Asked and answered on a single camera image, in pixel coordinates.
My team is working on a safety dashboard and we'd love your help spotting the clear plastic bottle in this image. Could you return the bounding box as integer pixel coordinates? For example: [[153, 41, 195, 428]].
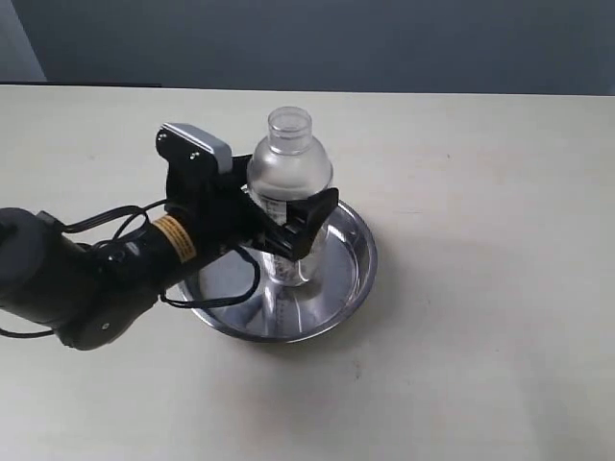
[[247, 107, 333, 286]]

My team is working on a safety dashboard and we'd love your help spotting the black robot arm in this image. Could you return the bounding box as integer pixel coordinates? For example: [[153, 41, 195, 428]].
[[1, 123, 339, 351]]

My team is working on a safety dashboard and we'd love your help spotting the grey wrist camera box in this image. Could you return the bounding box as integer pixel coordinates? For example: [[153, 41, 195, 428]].
[[156, 123, 233, 174]]

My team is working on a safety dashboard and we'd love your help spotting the round stainless steel dish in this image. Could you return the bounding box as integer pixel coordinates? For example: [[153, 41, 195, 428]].
[[194, 202, 378, 343]]

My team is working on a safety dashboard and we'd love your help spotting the black cable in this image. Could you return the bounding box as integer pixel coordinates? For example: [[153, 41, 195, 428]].
[[0, 200, 263, 339]]

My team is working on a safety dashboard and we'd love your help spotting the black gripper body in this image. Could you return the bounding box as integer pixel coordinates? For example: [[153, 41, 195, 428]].
[[154, 125, 284, 264]]

